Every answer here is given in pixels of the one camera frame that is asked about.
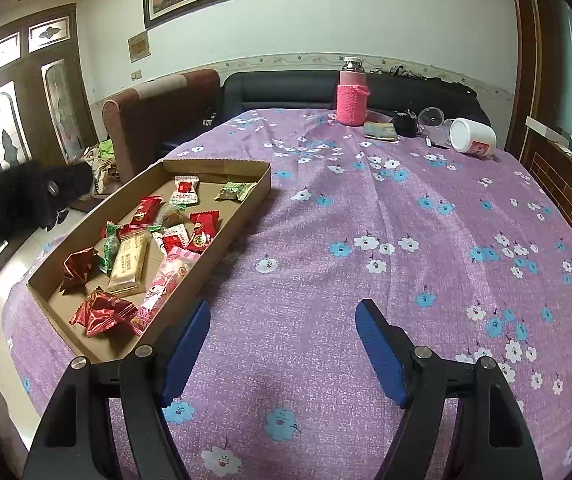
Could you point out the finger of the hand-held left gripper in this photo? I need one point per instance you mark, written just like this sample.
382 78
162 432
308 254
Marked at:
66 185

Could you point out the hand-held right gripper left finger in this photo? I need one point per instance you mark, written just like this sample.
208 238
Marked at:
186 355

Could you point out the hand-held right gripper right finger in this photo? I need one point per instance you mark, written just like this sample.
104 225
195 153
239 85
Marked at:
380 355

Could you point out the pink snack packet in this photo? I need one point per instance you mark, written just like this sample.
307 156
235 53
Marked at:
163 290

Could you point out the green and white candy packet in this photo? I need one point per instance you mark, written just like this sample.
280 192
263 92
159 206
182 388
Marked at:
111 250

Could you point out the small red packet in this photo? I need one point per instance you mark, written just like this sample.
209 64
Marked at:
133 229

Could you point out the crinkled red foil packet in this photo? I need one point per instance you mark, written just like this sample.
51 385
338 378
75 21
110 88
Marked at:
78 267
101 312

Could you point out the red packet with round label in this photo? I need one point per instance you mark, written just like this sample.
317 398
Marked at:
147 210

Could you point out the beige wafer packet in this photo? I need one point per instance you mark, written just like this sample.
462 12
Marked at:
128 262

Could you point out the shallow cardboard box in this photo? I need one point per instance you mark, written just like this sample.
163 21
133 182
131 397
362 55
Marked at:
61 305

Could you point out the brown snack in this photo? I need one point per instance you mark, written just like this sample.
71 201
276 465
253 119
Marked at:
171 216

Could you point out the long white red packet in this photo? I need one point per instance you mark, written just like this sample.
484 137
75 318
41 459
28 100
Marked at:
172 240

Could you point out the white packet with red label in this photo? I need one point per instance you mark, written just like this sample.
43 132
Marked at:
185 190

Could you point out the red snack packet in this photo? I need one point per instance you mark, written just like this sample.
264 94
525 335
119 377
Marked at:
203 230

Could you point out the olive green snack packet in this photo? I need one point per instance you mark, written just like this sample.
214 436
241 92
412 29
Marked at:
236 191

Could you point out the dark slipper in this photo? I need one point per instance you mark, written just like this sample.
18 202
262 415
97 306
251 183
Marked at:
57 219

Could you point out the pile of plastic bags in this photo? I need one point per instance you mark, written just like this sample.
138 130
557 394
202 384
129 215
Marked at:
100 165

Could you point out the brown armchair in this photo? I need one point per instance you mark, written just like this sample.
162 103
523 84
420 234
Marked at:
156 120

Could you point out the wooden door with glass panes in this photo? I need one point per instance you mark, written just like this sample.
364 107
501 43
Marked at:
33 75

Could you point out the small framed certificate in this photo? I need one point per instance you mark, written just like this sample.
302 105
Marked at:
139 46

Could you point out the purple floral tablecloth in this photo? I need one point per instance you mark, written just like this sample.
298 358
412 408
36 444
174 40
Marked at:
341 200

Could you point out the small dark metal object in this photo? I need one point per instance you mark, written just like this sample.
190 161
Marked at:
436 144

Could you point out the green fabric wallet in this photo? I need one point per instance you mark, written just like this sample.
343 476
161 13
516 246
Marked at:
380 131

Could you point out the small black pouch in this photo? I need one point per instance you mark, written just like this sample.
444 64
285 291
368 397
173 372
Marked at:
405 125

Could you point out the white jar with red label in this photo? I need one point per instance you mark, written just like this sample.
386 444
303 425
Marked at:
465 135

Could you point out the black sofa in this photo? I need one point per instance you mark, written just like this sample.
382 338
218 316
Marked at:
286 90

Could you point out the wooden cabinet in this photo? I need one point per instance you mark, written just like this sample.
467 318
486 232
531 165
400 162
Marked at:
550 180

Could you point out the clear glass jar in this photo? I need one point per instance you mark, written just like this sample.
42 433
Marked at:
433 116

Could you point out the pink sleeved bottle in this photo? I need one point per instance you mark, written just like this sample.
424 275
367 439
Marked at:
351 100

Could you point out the dark clothes pile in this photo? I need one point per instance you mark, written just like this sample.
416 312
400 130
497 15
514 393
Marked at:
440 85

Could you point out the white flat box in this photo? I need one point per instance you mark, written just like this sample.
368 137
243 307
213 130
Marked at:
545 129

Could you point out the wall switch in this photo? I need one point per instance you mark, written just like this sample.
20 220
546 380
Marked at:
137 75

